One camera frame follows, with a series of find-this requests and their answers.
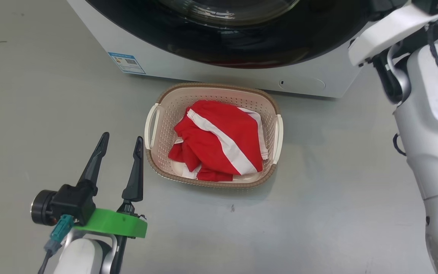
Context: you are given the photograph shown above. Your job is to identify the red and white garment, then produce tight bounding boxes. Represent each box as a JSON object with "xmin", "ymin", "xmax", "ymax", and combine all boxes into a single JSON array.
[{"xmin": 168, "ymin": 100, "xmax": 269, "ymax": 182}]

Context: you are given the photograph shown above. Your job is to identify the white front-load washing machine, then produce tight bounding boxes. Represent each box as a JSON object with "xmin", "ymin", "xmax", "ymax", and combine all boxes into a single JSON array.
[{"xmin": 66, "ymin": 0, "xmax": 368, "ymax": 99}]

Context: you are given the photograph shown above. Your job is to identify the black round glass washer door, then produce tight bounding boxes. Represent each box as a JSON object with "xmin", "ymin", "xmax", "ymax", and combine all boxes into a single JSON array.
[{"xmin": 86, "ymin": 0, "xmax": 373, "ymax": 69}]

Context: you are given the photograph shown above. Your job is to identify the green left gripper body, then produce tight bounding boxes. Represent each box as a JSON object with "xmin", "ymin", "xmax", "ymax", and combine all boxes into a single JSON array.
[{"xmin": 75, "ymin": 208, "xmax": 148, "ymax": 239}]

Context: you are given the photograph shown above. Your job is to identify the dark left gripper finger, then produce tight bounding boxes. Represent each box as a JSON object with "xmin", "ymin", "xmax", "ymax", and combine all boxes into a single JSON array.
[
  {"xmin": 117, "ymin": 136, "xmax": 144, "ymax": 213},
  {"xmin": 78, "ymin": 132, "xmax": 110, "ymax": 188}
]

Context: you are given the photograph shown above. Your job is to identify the teal plug left gripper cable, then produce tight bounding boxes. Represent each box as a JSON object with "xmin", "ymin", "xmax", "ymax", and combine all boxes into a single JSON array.
[{"xmin": 38, "ymin": 214, "xmax": 74, "ymax": 274}]

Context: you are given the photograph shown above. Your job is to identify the cream perforated laundry basket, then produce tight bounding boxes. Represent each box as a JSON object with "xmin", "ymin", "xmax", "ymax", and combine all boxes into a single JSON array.
[{"xmin": 144, "ymin": 83, "xmax": 283, "ymax": 189}]

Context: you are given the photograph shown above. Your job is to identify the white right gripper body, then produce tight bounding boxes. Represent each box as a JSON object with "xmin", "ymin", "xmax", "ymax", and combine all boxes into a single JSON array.
[{"xmin": 348, "ymin": 2, "xmax": 438, "ymax": 67}]

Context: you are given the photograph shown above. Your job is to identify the blue energy label sticker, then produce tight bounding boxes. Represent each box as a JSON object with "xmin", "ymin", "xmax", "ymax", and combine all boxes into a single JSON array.
[{"xmin": 108, "ymin": 52, "xmax": 146, "ymax": 75}]

